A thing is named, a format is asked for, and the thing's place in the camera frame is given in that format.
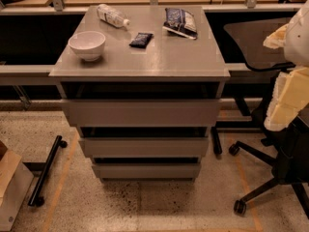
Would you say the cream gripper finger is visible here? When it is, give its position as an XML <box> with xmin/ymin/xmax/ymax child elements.
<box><xmin>263</xmin><ymin>24</ymin><xmax>288</xmax><ymax>49</ymax></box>
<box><xmin>264</xmin><ymin>67</ymin><xmax>309</xmax><ymax>131</ymax></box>

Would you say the grey top drawer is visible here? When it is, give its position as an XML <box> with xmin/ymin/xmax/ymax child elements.
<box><xmin>61</xmin><ymin>100</ymin><xmax>220</xmax><ymax>128</ymax></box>

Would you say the grey drawer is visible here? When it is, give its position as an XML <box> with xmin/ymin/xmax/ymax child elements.
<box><xmin>79</xmin><ymin>138</ymin><xmax>209</xmax><ymax>158</ymax></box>
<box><xmin>61</xmin><ymin>100</ymin><xmax>220</xmax><ymax>128</ymax></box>
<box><xmin>92</xmin><ymin>163</ymin><xmax>201</xmax><ymax>179</ymax></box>

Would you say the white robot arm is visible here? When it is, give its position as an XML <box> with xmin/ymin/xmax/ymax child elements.
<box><xmin>263</xmin><ymin>0</ymin><xmax>309</xmax><ymax>131</ymax></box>

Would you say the grey drawer cabinet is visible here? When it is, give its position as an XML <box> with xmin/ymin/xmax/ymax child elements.
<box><xmin>50</xmin><ymin>6</ymin><xmax>230</xmax><ymax>165</ymax></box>

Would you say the grey bottom drawer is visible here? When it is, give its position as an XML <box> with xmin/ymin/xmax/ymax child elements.
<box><xmin>92</xmin><ymin>163</ymin><xmax>201</xmax><ymax>179</ymax></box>

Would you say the grey middle drawer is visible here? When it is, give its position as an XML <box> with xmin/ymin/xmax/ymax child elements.
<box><xmin>79</xmin><ymin>138</ymin><xmax>209</xmax><ymax>158</ymax></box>

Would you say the black office chair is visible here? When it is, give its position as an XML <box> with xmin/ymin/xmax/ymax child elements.
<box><xmin>225</xmin><ymin>21</ymin><xmax>309</xmax><ymax>215</ymax></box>

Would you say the black table leg foot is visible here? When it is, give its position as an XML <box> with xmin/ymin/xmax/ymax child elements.
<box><xmin>211</xmin><ymin>127</ymin><xmax>222</xmax><ymax>155</ymax></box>

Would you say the blue chip bag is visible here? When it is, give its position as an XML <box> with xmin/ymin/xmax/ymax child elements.
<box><xmin>163</xmin><ymin>8</ymin><xmax>198</xmax><ymax>40</ymax></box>

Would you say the small dark snack packet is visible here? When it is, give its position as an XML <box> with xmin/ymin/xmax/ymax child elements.
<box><xmin>129</xmin><ymin>33</ymin><xmax>153</xmax><ymax>48</ymax></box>

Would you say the clear plastic water bottle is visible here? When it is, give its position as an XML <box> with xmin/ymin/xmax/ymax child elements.
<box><xmin>97</xmin><ymin>4</ymin><xmax>130</xmax><ymax>28</ymax></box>

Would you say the white ceramic bowl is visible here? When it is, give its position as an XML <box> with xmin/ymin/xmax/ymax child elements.
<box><xmin>68</xmin><ymin>31</ymin><xmax>106</xmax><ymax>61</ymax></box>

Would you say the cardboard box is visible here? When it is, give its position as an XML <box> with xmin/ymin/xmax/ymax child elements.
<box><xmin>0</xmin><ymin>141</ymin><xmax>33</xmax><ymax>232</ymax></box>

